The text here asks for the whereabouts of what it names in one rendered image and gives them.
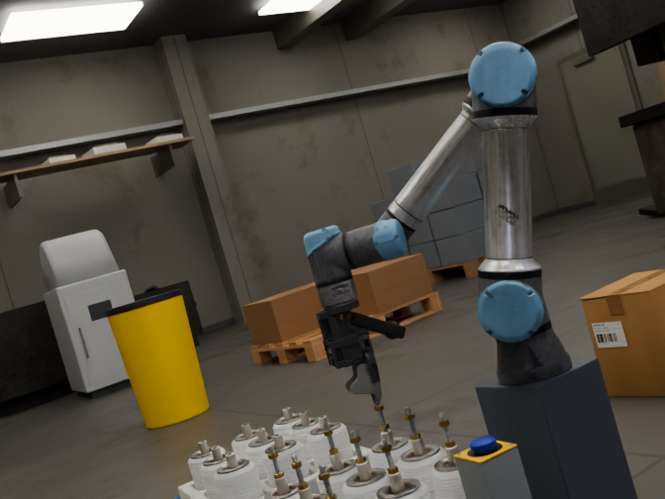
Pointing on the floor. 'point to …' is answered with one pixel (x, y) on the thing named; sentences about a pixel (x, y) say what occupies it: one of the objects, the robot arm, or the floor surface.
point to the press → (654, 125)
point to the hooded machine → (85, 310)
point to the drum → (160, 358)
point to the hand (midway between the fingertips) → (378, 397)
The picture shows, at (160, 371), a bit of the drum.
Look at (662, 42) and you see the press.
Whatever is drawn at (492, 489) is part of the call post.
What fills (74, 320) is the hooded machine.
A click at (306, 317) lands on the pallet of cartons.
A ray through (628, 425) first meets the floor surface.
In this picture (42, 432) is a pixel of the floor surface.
